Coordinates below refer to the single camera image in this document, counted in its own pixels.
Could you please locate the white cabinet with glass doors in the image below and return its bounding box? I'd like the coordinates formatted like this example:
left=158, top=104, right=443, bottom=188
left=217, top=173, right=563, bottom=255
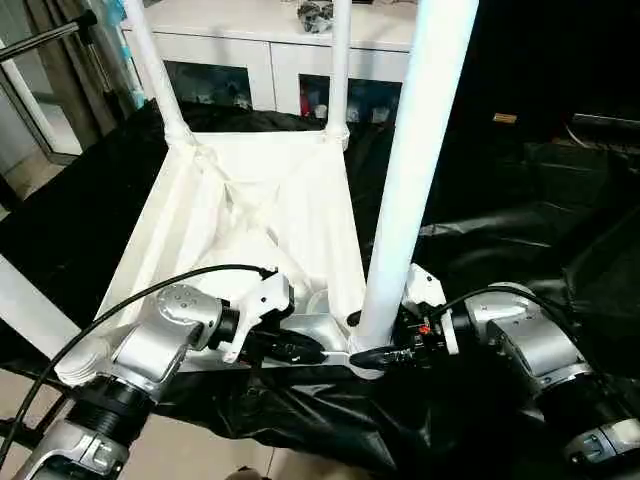
left=120, top=0, right=423, bottom=126

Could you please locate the dark crumpled bundle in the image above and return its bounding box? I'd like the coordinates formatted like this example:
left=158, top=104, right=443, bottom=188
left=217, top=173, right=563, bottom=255
left=298, top=0, right=336, bottom=32

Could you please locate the white plastic table leg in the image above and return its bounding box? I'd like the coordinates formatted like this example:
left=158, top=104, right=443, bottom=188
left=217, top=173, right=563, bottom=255
left=327, top=0, right=354, bottom=150
left=350, top=0, right=481, bottom=379
left=0, top=255, right=83, bottom=361
left=122, top=0, right=197, bottom=147

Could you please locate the grey metal stand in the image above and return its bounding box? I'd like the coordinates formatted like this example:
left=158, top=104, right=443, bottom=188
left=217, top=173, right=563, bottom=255
left=0, top=0, right=136, bottom=166

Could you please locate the black bench with silver rail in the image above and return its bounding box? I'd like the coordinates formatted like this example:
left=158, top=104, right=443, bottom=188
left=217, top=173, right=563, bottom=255
left=570, top=110, right=640, bottom=153

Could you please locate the light blue plastic film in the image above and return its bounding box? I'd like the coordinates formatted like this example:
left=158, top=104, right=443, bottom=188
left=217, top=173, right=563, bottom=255
left=100, top=0, right=149, bottom=107

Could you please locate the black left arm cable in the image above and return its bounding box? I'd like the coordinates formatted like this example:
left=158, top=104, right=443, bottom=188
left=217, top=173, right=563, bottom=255
left=0, top=264, right=279, bottom=471

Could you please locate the white plastic table top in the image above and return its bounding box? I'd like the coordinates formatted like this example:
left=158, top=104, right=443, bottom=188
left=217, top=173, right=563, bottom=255
left=55, top=128, right=387, bottom=387

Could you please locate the black plastic mat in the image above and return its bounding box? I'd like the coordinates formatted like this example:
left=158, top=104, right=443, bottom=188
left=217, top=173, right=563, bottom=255
left=0, top=100, right=640, bottom=480

